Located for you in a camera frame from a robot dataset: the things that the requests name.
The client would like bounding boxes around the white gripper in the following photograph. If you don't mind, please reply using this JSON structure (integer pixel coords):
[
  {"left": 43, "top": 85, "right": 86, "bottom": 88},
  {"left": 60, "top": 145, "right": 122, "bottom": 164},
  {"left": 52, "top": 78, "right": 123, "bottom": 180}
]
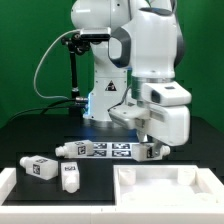
[{"left": 109, "top": 104, "right": 190, "bottom": 157}]

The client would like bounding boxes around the white square tabletop part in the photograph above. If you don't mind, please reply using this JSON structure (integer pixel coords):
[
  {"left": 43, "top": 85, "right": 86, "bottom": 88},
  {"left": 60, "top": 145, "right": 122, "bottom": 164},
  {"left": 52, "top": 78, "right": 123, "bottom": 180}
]
[{"left": 113, "top": 165, "right": 224, "bottom": 206}]

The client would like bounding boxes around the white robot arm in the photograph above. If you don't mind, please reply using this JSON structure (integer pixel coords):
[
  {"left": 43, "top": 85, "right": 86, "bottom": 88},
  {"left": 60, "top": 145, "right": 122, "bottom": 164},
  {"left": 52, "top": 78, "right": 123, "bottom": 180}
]
[{"left": 71, "top": 0, "right": 191, "bottom": 161}]

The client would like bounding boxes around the printed marker tag sheet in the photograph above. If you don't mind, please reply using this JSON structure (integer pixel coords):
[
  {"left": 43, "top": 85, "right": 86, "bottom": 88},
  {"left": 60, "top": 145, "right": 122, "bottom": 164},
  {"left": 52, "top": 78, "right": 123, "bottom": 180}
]
[{"left": 92, "top": 142, "right": 134, "bottom": 159}]

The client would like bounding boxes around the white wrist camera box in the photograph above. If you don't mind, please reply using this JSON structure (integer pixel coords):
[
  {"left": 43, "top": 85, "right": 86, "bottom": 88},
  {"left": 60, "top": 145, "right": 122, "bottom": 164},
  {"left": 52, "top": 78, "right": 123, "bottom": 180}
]
[{"left": 141, "top": 81, "right": 191, "bottom": 106}]

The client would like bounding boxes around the black cable on table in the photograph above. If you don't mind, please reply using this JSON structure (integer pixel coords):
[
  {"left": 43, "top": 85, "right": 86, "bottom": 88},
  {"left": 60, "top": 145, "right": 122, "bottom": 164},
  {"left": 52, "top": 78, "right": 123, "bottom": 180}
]
[{"left": 7, "top": 98, "right": 88, "bottom": 124}]

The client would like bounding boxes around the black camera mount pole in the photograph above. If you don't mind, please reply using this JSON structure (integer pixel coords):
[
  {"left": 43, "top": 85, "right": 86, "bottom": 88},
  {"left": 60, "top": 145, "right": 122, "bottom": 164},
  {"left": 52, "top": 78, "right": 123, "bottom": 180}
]
[{"left": 61, "top": 33, "right": 90, "bottom": 98}]

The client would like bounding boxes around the silver camera on pole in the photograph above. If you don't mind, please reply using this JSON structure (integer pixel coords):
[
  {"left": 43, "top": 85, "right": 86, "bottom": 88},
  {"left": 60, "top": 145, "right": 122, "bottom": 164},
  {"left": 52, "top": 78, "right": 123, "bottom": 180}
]
[{"left": 80, "top": 27, "right": 111, "bottom": 42}]

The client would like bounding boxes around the grey camera cable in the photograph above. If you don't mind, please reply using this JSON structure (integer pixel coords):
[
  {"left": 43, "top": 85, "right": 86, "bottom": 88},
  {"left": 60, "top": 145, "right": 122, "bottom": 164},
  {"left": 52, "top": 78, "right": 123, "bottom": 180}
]
[{"left": 33, "top": 29, "right": 83, "bottom": 101}]

